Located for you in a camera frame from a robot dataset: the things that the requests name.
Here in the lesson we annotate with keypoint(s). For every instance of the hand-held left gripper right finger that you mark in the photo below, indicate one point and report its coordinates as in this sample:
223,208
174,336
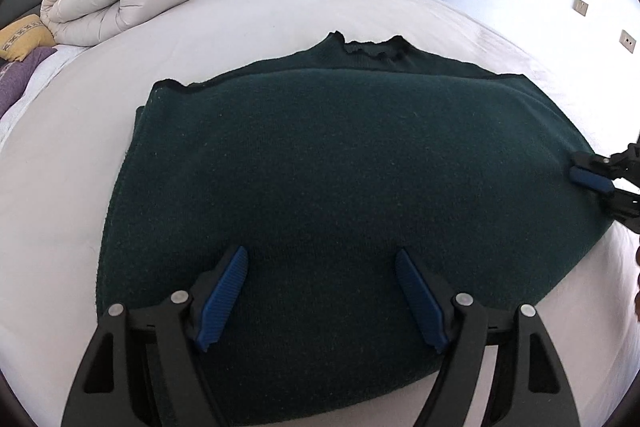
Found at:
420,302

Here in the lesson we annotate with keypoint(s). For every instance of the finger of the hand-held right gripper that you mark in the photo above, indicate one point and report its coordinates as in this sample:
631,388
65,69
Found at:
622,164
590,179

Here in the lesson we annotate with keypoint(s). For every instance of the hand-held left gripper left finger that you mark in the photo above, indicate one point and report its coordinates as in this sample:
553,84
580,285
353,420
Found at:
222,302

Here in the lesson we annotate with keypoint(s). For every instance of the dark green sweater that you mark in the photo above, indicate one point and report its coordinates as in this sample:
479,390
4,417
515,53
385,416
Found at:
325,157

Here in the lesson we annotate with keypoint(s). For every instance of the person's right hand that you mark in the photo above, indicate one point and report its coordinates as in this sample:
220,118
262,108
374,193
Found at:
637,307

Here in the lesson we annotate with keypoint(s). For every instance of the bed with white sheet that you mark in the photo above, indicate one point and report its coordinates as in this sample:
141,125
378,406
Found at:
250,22

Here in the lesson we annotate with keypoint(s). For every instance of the purple blanket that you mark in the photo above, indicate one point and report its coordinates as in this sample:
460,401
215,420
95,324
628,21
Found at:
20,74

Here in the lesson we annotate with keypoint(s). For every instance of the yellow patterned pillow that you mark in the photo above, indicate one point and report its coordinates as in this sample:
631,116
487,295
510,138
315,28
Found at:
25,37

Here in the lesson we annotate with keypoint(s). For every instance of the brass wall switch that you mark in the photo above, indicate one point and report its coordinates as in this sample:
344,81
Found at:
628,41
581,6

